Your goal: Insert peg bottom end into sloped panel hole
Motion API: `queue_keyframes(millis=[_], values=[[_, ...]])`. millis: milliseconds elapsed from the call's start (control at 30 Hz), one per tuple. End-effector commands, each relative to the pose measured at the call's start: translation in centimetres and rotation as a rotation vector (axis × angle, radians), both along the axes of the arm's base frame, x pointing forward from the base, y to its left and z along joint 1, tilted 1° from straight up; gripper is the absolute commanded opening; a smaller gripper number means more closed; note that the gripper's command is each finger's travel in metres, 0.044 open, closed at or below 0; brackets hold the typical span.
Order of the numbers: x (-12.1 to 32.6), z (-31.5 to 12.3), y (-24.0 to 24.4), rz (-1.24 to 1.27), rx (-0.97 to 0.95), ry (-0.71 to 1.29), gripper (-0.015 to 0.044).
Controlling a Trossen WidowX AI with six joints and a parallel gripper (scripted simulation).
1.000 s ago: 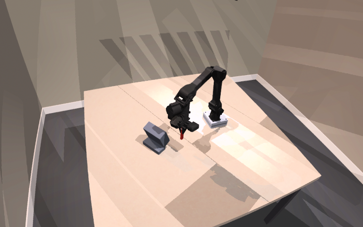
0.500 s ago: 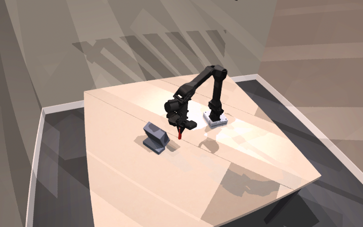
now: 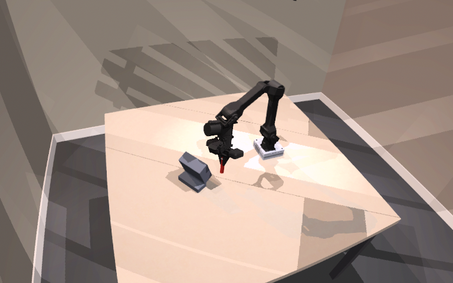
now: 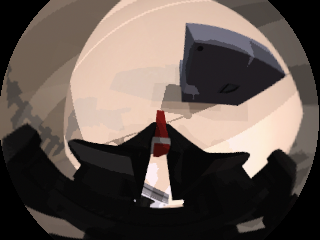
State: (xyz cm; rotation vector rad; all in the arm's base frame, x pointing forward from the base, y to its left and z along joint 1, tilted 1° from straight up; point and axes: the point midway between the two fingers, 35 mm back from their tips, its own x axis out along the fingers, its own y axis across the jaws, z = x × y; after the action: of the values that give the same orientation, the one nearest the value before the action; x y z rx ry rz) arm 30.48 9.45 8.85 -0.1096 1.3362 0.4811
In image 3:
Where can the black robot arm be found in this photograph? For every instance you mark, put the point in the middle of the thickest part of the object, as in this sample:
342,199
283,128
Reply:
234,110

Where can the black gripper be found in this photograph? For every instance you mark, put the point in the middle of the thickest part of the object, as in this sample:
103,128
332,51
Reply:
228,152

